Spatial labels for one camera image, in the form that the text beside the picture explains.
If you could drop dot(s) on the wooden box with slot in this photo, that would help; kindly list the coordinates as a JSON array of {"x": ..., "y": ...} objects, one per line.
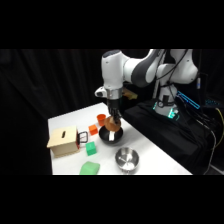
[{"x": 63, "y": 143}]

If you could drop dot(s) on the silver metal bowl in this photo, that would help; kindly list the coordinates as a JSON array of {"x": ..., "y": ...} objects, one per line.
[{"x": 127, "y": 159}]

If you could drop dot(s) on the black bowl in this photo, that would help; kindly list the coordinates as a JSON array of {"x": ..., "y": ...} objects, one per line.
[{"x": 104, "y": 136}]

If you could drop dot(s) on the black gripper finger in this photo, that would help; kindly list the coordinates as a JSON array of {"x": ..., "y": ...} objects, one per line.
[
  {"x": 118, "y": 116},
  {"x": 112, "y": 116}
]

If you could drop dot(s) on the orange cup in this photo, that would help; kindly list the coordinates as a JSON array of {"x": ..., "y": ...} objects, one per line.
[{"x": 101, "y": 119}]

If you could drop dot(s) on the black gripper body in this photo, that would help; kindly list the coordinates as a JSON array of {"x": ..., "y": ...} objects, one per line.
[{"x": 113, "y": 106}]

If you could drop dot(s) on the black draped robot stand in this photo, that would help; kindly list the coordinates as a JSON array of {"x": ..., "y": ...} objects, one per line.
[{"x": 166, "y": 133}]

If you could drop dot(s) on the green cube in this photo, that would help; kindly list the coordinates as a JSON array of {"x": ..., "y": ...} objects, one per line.
[{"x": 90, "y": 148}]

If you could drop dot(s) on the green base light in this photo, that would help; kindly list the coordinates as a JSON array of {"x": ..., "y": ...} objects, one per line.
[{"x": 171, "y": 112}]

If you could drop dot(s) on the wrist camera with tan mount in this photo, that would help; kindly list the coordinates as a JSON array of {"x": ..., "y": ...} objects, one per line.
[{"x": 130, "y": 94}]

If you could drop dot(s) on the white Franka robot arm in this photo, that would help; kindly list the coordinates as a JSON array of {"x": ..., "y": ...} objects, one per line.
[{"x": 115, "y": 66}]

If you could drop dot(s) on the brown toy potato with tag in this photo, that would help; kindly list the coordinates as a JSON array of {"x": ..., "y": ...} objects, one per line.
[{"x": 112, "y": 126}]

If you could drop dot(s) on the green soft sponge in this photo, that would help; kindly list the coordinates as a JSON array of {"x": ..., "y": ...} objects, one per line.
[{"x": 90, "y": 168}]

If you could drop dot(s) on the blue lit bar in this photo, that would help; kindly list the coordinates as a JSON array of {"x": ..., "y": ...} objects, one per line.
[{"x": 188, "y": 99}]

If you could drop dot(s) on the black metal clip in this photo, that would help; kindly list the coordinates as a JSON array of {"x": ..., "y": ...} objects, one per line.
[{"x": 83, "y": 136}]

